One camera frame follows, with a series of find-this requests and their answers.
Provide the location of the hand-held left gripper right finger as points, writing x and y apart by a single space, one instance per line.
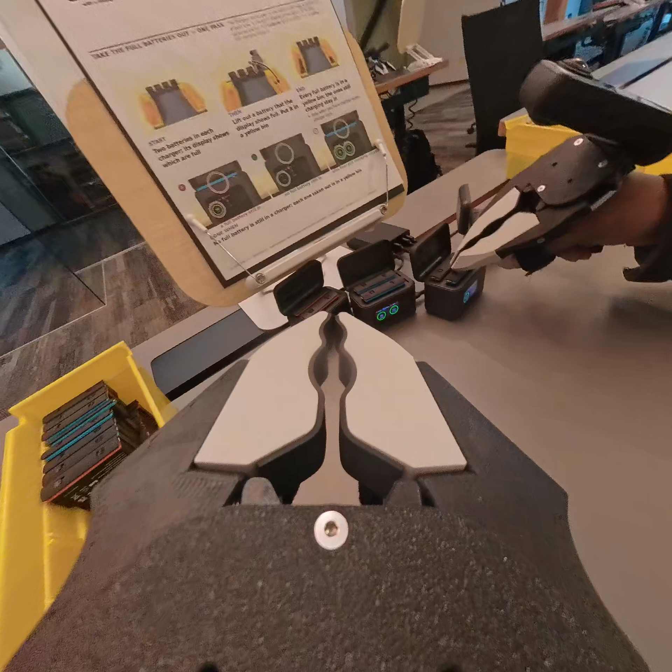
404 409

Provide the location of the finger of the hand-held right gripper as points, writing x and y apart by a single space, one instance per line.
493 215
477 262

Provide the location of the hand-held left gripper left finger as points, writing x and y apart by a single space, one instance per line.
267 409

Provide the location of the black battery charging case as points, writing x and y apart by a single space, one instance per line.
464 207
302 288
367 262
441 304

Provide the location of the black battery blue edge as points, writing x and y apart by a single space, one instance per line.
374 283
382 295

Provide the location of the black battery red edge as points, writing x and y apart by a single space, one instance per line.
309 309
328 302

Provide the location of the row of black batteries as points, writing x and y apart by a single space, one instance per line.
78 446

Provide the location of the yellow plastic bin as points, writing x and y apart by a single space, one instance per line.
525 141
21 525

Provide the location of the person's right hand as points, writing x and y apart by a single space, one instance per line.
630 215

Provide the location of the black backpack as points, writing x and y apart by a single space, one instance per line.
420 157

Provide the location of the black multiport charger hub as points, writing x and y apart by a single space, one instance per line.
380 234

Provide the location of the black office chair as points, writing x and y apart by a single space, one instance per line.
498 78

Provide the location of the white board ledge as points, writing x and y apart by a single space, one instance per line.
325 244

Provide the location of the wooden background desk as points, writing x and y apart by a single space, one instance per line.
414 73

